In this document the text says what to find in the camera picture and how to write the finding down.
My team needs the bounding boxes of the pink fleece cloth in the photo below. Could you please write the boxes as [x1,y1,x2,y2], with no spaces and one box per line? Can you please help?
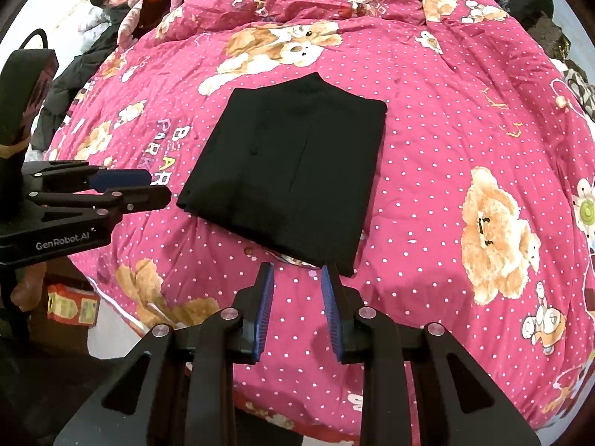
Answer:
[117,0,147,48]

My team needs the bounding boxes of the white floral pillow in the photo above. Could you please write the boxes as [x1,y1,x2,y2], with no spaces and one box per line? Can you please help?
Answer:
[75,8,113,34]

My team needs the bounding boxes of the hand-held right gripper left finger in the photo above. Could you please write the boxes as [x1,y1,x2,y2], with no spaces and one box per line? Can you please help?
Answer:
[53,261,276,446]

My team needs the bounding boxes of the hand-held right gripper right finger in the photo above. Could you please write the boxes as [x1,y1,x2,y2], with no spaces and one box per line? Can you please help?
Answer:
[321,264,542,446]

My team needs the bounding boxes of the black pants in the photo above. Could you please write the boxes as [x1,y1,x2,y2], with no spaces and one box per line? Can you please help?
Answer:
[177,72,388,276]

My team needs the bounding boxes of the dark brown cloth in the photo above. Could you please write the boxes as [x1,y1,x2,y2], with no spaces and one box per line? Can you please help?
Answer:
[527,13,572,59]

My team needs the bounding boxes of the cardboard box with red label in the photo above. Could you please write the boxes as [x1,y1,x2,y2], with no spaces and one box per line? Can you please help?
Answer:
[27,260,102,355]

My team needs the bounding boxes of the person's left hand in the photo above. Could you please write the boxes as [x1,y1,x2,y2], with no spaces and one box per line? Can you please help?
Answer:
[12,261,48,310]

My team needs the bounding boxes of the pink bear printed blanket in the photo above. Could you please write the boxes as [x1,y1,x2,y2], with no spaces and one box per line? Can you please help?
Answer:
[44,0,595,433]

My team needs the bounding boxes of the patterned cloth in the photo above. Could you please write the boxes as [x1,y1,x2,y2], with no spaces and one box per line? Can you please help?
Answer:
[562,57,595,122]

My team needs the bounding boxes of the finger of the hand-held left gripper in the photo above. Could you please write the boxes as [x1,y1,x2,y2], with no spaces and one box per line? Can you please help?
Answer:
[28,160,152,194]
[27,185,172,218]

